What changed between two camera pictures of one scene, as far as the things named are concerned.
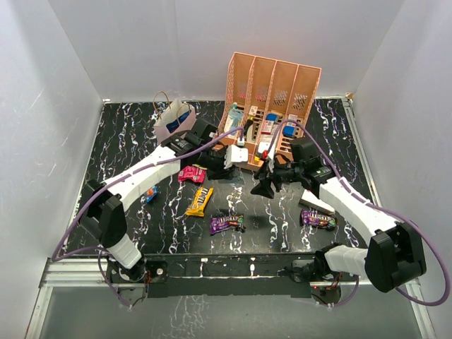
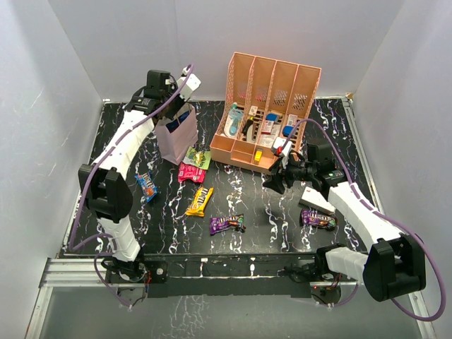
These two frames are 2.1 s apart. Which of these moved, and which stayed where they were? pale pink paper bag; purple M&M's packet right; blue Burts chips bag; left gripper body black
Moved: left gripper body black
Stayed: pale pink paper bag; purple M&M's packet right; blue Burts chips bag
